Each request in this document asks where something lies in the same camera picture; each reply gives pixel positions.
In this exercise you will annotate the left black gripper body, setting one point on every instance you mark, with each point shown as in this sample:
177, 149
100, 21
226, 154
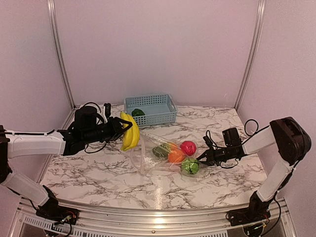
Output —
110, 133

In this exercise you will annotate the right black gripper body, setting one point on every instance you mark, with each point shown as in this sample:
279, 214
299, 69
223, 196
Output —
215, 158

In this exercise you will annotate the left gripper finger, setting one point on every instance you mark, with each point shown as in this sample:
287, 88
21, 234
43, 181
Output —
122, 123
121, 129

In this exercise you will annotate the green fake cabbage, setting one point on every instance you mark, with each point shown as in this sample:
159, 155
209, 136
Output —
137, 112

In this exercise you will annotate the yellow fake banana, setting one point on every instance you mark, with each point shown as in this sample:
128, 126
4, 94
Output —
132, 135

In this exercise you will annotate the red fake apple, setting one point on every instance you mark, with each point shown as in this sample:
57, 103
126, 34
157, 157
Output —
189, 148

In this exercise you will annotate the orange fake orange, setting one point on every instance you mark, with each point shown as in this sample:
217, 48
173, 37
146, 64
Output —
176, 156

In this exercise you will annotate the clear zip top bag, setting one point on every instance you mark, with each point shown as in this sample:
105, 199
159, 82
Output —
145, 161

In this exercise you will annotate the green orange fake mango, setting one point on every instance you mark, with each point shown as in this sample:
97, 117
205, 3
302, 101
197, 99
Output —
162, 151

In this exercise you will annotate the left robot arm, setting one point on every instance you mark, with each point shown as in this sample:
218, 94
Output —
90, 125

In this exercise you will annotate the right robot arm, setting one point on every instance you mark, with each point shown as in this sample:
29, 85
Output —
286, 134

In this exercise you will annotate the light blue plastic basket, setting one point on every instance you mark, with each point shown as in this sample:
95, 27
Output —
158, 109

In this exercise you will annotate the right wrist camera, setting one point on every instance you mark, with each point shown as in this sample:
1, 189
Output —
209, 141

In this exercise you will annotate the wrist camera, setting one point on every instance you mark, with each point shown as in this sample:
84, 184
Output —
106, 113
209, 141

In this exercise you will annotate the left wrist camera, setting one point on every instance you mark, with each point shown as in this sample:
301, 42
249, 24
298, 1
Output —
106, 113

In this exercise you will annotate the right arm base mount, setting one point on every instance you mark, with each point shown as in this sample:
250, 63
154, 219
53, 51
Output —
256, 211

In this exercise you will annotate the front aluminium rail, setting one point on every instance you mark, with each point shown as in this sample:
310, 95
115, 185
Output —
101, 221

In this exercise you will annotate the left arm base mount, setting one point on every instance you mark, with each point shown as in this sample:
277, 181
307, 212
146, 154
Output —
53, 211

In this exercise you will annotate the left aluminium frame post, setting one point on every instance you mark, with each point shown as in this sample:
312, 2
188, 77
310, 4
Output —
59, 54

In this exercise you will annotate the aluminium frame post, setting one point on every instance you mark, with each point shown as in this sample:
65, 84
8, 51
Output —
59, 54
252, 53

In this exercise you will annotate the right aluminium frame post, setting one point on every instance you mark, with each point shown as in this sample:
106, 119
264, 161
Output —
252, 53

